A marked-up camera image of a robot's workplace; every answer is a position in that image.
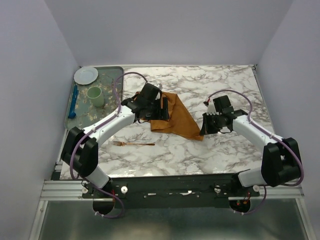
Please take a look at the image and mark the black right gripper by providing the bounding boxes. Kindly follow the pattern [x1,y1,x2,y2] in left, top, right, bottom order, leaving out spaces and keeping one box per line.
[200,112,223,136]

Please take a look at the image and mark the orange-brown cloth napkin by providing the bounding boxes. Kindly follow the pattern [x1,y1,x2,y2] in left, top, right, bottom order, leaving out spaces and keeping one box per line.
[148,92,204,141]

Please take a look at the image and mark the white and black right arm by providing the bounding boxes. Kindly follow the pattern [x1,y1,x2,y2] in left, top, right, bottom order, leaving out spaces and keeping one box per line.
[200,110,303,196]

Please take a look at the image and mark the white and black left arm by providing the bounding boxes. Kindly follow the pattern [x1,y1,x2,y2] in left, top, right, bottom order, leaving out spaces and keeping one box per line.
[60,95,170,198]

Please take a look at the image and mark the copper fork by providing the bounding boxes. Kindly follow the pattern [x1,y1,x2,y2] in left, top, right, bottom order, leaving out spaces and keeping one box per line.
[112,141,155,147]

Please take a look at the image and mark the light green cup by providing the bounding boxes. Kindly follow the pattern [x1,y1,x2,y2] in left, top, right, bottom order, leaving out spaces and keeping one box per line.
[86,86,105,108]

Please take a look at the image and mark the floral teal serving tray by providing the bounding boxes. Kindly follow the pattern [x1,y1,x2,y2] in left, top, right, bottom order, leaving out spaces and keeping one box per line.
[64,66,124,130]

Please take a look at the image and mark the white round plate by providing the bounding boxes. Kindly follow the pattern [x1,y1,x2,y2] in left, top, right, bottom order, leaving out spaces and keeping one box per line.
[73,66,99,86]

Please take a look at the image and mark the blue plastic utensil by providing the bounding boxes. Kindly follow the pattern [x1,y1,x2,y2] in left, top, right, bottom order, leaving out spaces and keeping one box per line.
[68,84,79,119]

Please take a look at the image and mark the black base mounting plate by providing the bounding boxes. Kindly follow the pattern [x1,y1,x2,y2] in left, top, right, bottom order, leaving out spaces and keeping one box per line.
[81,172,261,210]

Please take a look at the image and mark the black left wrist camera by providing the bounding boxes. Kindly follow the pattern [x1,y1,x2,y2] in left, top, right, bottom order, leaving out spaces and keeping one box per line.
[136,83,162,105]

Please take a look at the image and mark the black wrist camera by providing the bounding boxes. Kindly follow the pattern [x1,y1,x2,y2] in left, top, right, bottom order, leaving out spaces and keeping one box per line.
[136,83,162,105]
[212,95,234,114]

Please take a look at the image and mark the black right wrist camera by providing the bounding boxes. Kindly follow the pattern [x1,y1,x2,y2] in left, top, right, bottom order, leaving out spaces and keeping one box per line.
[212,95,234,114]

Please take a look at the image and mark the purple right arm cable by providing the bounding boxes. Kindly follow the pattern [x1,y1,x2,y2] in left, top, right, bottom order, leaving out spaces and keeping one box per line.
[207,89,304,187]

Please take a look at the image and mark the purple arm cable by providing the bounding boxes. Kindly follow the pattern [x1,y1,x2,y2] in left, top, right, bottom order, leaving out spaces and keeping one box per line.
[69,71,149,181]
[207,89,304,187]

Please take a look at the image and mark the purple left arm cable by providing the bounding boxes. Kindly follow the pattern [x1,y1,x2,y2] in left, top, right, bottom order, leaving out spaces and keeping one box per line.
[69,71,149,181]

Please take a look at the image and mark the aluminium frame rail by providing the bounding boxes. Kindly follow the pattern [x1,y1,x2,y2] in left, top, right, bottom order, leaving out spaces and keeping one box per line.
[39,180,305,201]

